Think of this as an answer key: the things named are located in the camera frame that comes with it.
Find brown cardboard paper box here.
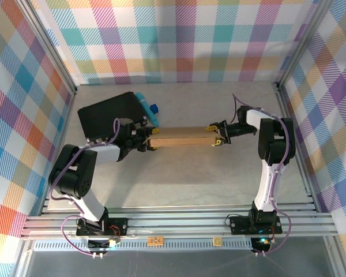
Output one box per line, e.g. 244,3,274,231
146,126,220,148

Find cyan plastic tube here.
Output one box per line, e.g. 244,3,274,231
135,92,160,128

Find black controller board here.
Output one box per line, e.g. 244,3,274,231
88,237,122,250
251,237,273,252

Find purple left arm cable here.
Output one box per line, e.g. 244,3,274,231
48,117,122,257

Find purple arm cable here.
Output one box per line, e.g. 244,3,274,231
232,93,292,257
48,117,122,257

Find black case with metal handle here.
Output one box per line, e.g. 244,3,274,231
77,91,148,143

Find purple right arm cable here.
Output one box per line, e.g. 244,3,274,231
232,93,292,257

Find aluminium side rail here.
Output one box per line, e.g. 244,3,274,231
40,85,78,216
275,82,321,214

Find aluminium frame rails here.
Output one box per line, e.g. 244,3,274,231
20,206,340,240

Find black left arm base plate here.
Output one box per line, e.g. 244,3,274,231
76,218,129,238

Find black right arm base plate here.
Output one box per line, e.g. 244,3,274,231
229,215,283,235

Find slotted grey cable duct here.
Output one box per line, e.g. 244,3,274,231
31,241,254,251

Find aluminium frame post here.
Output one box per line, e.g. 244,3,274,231
276,0,335,87
17,0,77,95

